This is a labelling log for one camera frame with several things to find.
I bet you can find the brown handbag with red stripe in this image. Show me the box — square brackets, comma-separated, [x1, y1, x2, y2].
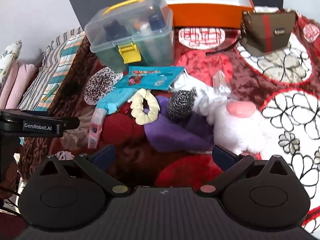
[205, 9, 299, 55]

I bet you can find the teal printed packet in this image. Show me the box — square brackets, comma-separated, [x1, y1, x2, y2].
[114, 65, 186, 91]

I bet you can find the pink folded cloth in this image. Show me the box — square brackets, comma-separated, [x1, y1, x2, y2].
[0, 61, 38, 110]

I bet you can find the steel wire scourer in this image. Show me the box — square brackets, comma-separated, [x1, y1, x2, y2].
[167, 88, 198, 123]

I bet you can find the red and white floral blanket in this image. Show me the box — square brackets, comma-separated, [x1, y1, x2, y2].
[100, 5, 320, 230]

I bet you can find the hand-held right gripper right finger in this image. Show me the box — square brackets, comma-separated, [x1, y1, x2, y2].
[197, 144, 293, 197]

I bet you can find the orange cardboard box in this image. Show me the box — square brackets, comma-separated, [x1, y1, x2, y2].
[149, 0, 255, 29]

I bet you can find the black cable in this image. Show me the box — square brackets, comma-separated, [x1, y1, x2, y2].
[0, 186, 23, 217]

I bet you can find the light blue plain packet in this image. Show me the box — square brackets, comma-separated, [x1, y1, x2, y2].
[95, 89, 137, 114]

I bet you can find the clear bag of toothpicks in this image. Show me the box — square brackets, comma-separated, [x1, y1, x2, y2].
[212, 70, 231, 94]

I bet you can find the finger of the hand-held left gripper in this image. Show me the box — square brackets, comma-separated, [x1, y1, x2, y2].
[62, 117, 81, 132]

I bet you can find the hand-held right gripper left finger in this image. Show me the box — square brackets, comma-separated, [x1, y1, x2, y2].
[37, 144, 129, 197]

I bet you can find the striped checked cloth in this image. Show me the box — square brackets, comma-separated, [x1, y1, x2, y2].
[19, 27, 85, 112]

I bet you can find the white plush toy pink nose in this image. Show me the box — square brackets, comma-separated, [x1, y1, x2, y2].
[175, 76, 267, 155]

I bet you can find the cream fabric scrunchie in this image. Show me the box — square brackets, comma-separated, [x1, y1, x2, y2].
[130, 89, 160, 125]

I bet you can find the pink small packet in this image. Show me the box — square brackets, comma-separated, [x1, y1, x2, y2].
[88, 109, 103, 148]

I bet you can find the floral pillow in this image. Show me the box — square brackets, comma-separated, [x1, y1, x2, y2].
[0, 40, 23, 90]

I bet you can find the purple fleece cloth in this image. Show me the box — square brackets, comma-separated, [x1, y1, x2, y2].
[144, 96, 215, 153]

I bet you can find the brown patterned blanket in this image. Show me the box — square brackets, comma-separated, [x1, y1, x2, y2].
[17, 30, 123, 180]

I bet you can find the clear plastic toolbox yellow latch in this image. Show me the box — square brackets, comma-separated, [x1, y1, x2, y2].
[84, 0, 175, 73]

